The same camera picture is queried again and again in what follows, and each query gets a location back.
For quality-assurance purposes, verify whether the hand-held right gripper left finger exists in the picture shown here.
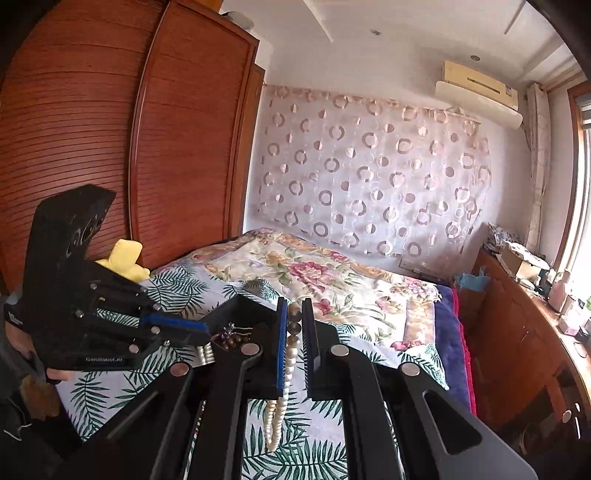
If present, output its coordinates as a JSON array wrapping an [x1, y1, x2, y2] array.
[[60, 298, 289, 480]]

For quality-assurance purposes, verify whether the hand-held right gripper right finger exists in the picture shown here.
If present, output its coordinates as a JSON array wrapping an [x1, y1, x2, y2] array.
[[301, 298, 541, 480]]

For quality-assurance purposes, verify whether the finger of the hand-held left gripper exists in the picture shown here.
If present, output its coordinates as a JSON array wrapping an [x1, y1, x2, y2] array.
[[139, 310, 209, 336], [139, 331, 218, 359]]

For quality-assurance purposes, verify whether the cream pearl necklace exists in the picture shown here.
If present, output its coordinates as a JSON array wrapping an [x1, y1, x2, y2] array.
[[198, 332, 301, 454]]

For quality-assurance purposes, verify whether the black square box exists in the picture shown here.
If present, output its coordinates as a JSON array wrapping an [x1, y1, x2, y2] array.
[[202, 295, 289, 352]]

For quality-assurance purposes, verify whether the person's left forearm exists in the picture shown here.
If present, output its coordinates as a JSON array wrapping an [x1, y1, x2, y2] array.
[[0, 373, 93, 480]]

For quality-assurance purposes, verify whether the person's left hand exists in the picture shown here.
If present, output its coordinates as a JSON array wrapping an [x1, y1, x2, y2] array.
[[44, 367, 75, 386]]

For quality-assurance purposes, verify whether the yellow plush toy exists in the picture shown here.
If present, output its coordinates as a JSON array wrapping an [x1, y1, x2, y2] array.
[[96, 239, 151, 283]]

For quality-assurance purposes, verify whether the floral quilt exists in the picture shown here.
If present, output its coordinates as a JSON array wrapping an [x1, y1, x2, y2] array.
[[152, 228, 458, 370]]

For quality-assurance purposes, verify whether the green leaf print blanket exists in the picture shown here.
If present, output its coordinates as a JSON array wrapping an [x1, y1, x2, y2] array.
[[55, 265, 448, 480]]

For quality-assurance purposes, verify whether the dark blue blanket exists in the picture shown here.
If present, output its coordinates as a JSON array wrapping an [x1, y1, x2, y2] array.
[[434, 284, 478, 416]]

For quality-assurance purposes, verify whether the blue plastic bag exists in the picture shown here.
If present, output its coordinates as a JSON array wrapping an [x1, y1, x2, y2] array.
[[455, 270, 490, 294]]

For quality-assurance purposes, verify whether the wooden slatted wardrobe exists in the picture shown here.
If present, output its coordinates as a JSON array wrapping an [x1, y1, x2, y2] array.
[[0, 0, 266, 296]]

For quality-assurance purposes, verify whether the wooden side cabinet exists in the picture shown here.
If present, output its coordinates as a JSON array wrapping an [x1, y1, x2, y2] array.
[[455, 249, 591, 457]]

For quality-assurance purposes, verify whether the cardboard box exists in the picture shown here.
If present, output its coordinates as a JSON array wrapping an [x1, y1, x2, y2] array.
[[501, 244, 548, 282]]

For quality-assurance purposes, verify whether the patterned cloth bundle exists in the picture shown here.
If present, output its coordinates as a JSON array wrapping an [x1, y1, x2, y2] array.
[[487, 224, 527, 252]]

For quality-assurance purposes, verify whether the white tissue box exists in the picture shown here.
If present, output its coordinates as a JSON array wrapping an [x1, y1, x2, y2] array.
[[558, 314, 585, 336]]

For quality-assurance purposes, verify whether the patterned window curtain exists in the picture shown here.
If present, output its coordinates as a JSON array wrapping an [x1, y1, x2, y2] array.
[[526, 83, 555, 259]]

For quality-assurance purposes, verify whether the circle patterned sheer wall curtain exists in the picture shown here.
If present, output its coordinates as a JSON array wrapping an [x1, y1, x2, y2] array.
[[249, 85, 492, 259]]

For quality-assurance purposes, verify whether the wall air conditioner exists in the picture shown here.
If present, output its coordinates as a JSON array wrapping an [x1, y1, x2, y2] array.
[[435, 60, 525, 130]]

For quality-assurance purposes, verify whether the window with wooden frame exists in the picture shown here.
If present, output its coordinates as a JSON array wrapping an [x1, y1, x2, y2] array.
[[556, 69, 591, 287]]

